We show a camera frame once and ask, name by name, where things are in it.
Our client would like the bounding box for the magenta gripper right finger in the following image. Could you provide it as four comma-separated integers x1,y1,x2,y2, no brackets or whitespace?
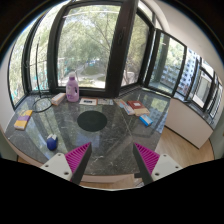
133,143,182,185

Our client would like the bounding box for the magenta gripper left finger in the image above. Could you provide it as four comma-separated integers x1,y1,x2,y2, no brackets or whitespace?
41,143,92,185

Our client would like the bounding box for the blue and white mouse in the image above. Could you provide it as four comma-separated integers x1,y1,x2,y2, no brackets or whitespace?
46,134,58,150

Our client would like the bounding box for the round black mouse pad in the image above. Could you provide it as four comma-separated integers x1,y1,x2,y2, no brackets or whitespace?
77,111,107,132

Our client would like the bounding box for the small blue box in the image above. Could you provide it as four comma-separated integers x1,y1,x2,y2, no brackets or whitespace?
139,115,153,126

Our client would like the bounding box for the tan book under red book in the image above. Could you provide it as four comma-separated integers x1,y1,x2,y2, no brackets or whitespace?
134,108,150,116

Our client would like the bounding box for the yellow and purple box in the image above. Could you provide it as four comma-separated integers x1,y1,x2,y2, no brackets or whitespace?
14,110,33,130

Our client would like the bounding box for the light blue packet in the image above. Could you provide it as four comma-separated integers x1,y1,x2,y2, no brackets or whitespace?
114,99,135,115

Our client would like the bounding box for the light printed card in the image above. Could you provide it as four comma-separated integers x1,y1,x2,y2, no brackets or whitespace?
98,99,113,105

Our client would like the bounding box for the purple detergent bottle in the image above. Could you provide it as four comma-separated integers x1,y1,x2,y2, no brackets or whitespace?
66,72,79,102

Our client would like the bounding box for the black window frame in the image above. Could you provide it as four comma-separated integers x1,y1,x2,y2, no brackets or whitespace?
19,0,224,121

